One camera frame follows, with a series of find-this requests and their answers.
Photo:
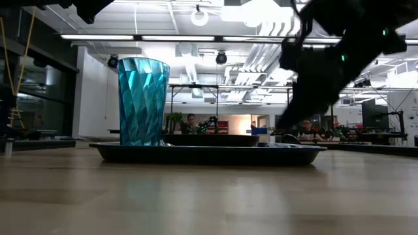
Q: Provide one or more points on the black round plate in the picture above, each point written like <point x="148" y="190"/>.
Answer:
<point x="210" y="140"/>

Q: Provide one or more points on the black background robot arm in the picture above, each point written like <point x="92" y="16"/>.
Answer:
<point x="208" y="124"/>

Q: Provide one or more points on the red shelf unit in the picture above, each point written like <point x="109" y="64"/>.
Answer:
<point x="223" y="127"/>

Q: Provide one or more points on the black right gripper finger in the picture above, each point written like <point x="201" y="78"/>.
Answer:
<point x="303" y="106"/>

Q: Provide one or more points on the blue box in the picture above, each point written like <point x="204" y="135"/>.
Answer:
<point x="259" y="131"/>

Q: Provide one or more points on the green potted plant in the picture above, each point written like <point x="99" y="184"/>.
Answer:
<point x="176" y="118"/>

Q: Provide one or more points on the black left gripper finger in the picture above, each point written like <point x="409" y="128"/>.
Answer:
<point x="93" y="8"/>

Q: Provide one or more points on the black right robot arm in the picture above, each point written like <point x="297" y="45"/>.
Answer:
<point x="365" y="23"/>

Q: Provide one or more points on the teal faceted plastic cup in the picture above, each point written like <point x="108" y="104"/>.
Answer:
<point x="143" y="101"/>

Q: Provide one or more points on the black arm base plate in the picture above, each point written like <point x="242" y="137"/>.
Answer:
<point x="396" y="149"/>

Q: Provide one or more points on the overhead frame bar with lights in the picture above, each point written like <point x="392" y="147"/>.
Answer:
<point x="183" y="38"/>

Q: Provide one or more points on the black rectangular tray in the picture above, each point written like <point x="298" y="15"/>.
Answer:
<point x="209" y="156"/>

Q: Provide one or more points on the large dark monitor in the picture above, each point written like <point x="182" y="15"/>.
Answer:
<point x="375" y="114"/>

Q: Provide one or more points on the black ceiling camera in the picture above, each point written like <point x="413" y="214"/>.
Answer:
<point x="113" y="61"/>
<point x="221" y="58"/>

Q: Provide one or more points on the person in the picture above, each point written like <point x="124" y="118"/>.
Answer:
<point x="190" y="125"/>
<point x="307" y="131"/>

